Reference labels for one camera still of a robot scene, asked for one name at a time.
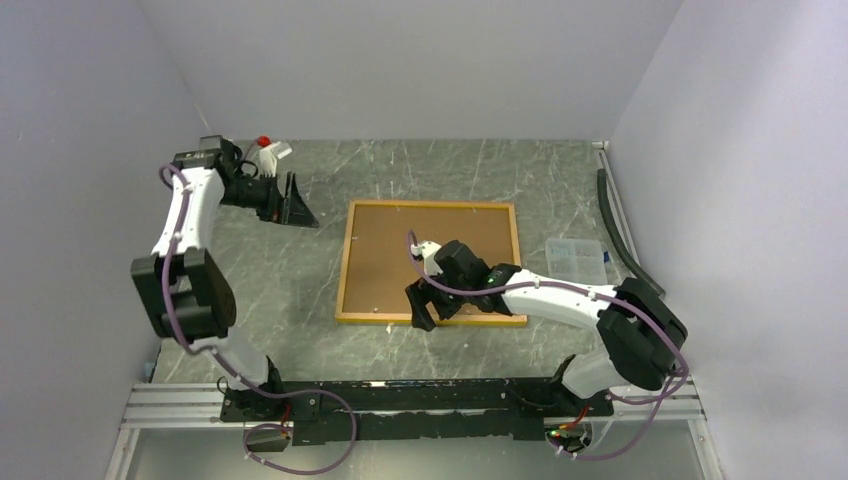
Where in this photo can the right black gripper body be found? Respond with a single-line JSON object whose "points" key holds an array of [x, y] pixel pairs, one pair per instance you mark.
{"points": [[447, 304]]}

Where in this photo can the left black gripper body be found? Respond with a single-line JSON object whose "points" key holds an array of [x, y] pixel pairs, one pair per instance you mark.
{"points": [[258, 194]]}

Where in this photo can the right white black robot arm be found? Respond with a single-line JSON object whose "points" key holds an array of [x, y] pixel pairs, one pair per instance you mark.
{"points": [[638, 338]]}

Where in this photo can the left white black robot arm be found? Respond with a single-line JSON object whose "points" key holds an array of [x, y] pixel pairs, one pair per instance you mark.
{"points": [[184, 293]]}

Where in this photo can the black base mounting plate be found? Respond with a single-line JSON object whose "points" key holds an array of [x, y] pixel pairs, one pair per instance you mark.
{"points": [[521, 408]]}

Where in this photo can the clear plastic compartment box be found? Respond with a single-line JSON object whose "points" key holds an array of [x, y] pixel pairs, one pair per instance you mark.
{"points": [[576, 260]]}

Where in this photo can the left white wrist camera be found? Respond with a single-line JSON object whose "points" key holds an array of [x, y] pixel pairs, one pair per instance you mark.
{"points": [[270, 154]]}

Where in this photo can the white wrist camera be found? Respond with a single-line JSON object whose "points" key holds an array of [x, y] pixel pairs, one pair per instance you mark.
{"points": [[424, 253], [270, 154]]}

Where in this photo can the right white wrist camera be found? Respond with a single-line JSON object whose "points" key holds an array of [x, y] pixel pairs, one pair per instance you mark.
{"points": [[424, 253]]}

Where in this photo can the aluminium extrusion rail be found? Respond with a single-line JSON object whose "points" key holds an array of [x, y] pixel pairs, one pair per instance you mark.
{"points": [[200, 405]]}

